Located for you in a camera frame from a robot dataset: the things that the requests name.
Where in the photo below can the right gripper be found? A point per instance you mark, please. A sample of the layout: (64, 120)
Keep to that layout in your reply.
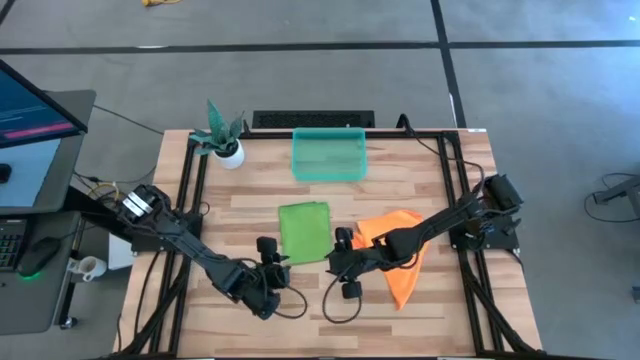
(357, 265)

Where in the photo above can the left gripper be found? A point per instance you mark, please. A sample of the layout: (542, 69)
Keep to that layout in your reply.
(272, 280)

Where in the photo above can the green microfibre towel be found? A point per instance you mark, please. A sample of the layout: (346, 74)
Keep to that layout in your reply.
(305, 232)

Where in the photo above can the orange microfibre towel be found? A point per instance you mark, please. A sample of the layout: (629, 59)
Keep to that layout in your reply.
(405, 285)

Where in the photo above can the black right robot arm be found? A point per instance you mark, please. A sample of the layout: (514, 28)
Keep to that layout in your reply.
(430, 224)

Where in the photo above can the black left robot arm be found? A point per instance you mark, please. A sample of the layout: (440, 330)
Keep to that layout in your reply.
(200, 252)

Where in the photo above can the teal translucent plastic bin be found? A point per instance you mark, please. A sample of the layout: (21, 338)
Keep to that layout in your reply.
(330, 155)

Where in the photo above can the white round plant pot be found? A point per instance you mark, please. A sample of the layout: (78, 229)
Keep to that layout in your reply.
(231, 159)

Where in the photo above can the green snake plant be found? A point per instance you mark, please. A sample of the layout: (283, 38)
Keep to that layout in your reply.
(217, 130)

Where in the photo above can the white box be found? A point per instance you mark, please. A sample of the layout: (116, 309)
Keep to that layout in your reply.
(120, 250)

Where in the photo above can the white mug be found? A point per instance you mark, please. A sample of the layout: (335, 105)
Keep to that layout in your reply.
(90, 267)

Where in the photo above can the grey office desk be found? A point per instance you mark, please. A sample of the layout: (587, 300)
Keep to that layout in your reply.
(45, 300)

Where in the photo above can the black mouse green light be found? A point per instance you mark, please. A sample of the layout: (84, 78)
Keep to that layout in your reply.
(40, 255)

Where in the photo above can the black backlit keyboard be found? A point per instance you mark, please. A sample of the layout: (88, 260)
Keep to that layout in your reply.
(10, 245)

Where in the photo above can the grey stand base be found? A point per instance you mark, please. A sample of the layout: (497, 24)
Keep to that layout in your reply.
(615, 192)

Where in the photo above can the computer monitor blue screen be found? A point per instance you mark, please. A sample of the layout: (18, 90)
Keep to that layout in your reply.
(30, 110)

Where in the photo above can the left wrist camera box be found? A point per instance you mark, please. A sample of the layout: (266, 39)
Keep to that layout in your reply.
(266, 246)

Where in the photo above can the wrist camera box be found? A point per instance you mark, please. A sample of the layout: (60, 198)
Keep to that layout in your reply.
(344, 237)
(266, 246)

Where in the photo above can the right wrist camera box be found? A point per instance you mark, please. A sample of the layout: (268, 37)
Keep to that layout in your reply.
(344, 237)

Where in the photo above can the black aluminium table frame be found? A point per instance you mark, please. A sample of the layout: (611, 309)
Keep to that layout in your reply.
(270, 134)

